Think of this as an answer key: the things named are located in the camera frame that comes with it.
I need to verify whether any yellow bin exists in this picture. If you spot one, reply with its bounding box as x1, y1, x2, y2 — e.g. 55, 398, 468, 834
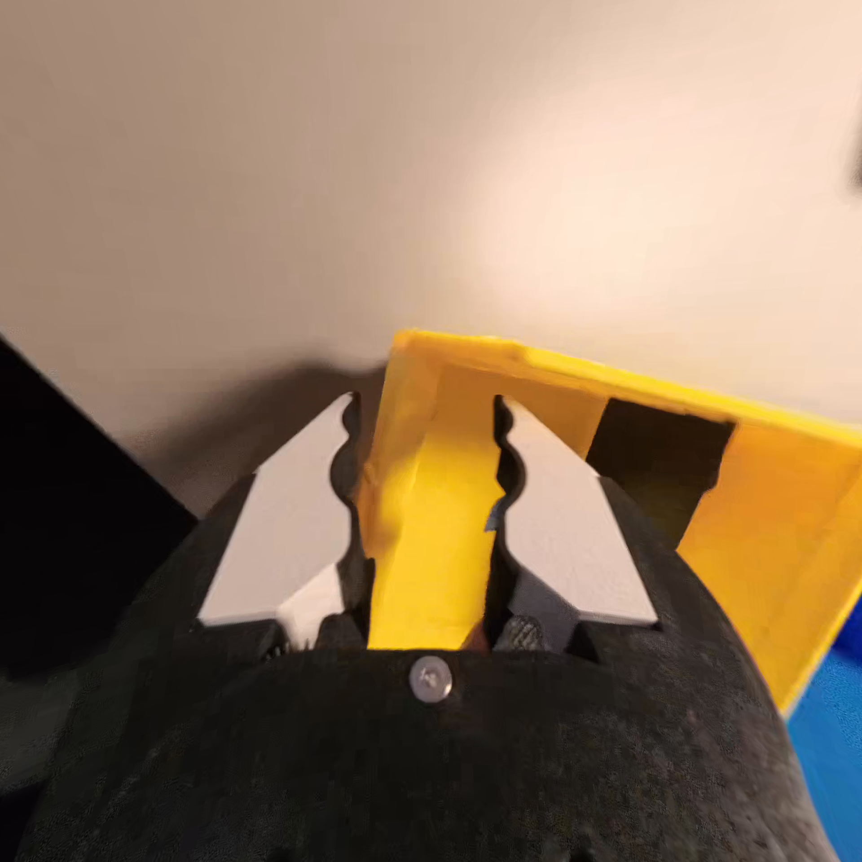
356, 328, 862, 716

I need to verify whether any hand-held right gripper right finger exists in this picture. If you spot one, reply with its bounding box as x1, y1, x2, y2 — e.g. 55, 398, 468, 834
488, 395, 661, 651

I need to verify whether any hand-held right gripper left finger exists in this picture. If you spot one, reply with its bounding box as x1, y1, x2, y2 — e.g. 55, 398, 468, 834
195, 392, 370, 649

